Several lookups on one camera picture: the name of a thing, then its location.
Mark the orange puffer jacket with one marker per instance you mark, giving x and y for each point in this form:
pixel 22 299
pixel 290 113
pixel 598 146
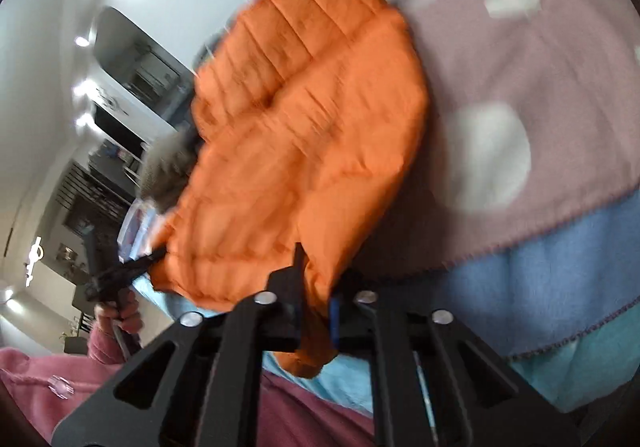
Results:
pixel 300 127

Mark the pink dotted blanket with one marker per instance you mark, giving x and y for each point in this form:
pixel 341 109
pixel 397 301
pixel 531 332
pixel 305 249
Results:
pixel 500 52

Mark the person's left forearm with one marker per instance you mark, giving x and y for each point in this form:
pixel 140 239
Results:
pixel 102 344

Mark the blue fleece blanket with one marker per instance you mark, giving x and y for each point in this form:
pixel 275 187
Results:
pixel 525 287

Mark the person's left hand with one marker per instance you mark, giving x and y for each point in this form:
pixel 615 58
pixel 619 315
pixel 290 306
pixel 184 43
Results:
pixel 127 312

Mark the arched doorway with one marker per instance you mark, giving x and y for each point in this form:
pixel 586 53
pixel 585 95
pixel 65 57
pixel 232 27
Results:
pixel 140 57

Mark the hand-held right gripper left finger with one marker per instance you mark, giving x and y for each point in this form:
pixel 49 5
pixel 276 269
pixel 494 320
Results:
pixel 284 318

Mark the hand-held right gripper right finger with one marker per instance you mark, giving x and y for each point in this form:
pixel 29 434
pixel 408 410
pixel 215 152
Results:
pixel 336 322

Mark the brown fleece garment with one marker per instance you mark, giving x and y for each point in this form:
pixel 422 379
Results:
pixel 167 172

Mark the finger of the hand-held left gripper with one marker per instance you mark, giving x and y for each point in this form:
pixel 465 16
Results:
pixel 135 267

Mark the pale plastic box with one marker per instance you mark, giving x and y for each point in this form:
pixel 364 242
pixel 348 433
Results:
pixel 137 227

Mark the white ceiling lamp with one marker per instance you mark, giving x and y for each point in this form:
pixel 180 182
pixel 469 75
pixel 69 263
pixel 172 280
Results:
pixel 34 259

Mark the dark wooden shelf unit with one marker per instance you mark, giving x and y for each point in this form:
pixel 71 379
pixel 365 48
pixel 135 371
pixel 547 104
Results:
pixel 90 207

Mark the person's pink top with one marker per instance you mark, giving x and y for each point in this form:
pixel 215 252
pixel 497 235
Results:
pixel 30 392

